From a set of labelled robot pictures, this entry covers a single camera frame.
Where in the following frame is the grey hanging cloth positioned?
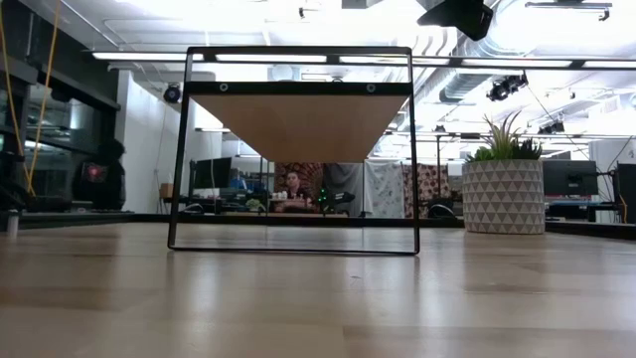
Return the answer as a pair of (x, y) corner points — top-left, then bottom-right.
(323, 162), (367, 218)

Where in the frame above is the black computer monitor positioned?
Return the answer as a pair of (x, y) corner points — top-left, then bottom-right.
(192, 156), (234, 190)
(615, 162), (636, 225)
(542, 159), (599, 197)

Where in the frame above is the person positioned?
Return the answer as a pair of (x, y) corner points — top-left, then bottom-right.
(72, 138), (126, 211)
(280, 170), (314, 214)

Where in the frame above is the white patterned hanging cloth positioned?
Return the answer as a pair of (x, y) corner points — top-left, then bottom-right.
(364, 159), (406, 219)

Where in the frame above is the yellow hanging cable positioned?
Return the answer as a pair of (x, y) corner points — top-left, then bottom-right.
(0, 0), (61, 198)

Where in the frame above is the red mandala tapestry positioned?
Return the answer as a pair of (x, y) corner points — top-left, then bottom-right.
(274, 162), (325, 213)

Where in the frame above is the large white medicine bottle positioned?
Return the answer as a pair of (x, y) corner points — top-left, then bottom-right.
(270, 64), (299, 84)

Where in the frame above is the potted succulent triangle-pattern pot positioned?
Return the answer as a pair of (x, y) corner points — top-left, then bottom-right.
(461, 111), (547, 236)

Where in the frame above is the black table frame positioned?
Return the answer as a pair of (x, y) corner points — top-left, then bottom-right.
(18, 212), (636, 241)

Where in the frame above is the floral hanging cloth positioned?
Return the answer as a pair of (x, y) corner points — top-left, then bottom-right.
(402, 163), (451, 219)

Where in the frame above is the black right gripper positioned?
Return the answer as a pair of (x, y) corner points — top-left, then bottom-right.
(416, 0), (494, 42)

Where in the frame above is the wooden shelf black metal frame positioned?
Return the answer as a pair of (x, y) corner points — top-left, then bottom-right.
(167, 46), (421, 257)

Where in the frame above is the ceiling light strip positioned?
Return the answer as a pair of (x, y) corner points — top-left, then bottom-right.
(91, 49), (636, 70)

